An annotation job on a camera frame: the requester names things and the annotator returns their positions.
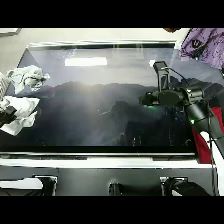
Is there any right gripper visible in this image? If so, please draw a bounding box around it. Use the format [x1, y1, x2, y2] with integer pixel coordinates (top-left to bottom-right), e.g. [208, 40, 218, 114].
[139, 88, 185, 108]

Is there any purple printed garment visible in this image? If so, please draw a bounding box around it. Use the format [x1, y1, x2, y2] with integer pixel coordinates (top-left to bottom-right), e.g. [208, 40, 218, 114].
[179, 28, 224, 72]

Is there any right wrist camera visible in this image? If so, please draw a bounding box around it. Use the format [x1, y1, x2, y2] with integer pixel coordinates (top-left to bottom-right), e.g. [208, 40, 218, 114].
[152, 61, 172, 92]

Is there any black cable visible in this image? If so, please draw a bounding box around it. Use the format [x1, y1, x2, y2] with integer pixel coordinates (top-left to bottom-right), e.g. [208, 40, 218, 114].
[166, 67, 190, 86]

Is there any silver frame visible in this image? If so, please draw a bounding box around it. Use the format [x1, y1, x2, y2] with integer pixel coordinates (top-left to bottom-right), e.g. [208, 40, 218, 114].
[0, 151, 222, 197]

